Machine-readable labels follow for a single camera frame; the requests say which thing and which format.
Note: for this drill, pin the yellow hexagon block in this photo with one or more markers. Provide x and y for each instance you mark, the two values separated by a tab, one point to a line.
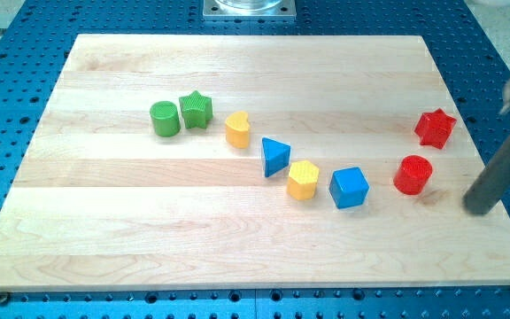
302	180

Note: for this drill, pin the blue cube block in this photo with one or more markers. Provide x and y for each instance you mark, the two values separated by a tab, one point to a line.
348	187

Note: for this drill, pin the blue triangle block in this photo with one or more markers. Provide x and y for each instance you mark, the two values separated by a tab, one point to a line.
275	156

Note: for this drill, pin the yellow heart block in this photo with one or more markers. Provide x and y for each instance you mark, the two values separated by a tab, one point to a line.
238	129

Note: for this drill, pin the green star block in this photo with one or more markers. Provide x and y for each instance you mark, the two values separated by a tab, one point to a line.
196	110

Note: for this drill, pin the green cylinder block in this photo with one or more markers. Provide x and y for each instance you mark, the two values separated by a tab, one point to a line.
165	118

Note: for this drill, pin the red cylinder block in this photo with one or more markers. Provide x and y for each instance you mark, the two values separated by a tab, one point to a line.
412	175

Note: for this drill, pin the wooden board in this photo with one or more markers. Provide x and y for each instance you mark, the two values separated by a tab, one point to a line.
101	202

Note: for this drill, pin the red star block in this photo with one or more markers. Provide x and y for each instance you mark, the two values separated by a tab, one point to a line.
435	128

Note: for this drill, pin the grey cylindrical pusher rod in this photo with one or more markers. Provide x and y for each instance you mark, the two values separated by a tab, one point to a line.
488	188

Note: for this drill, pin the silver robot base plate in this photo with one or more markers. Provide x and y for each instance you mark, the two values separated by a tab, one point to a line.
283	10

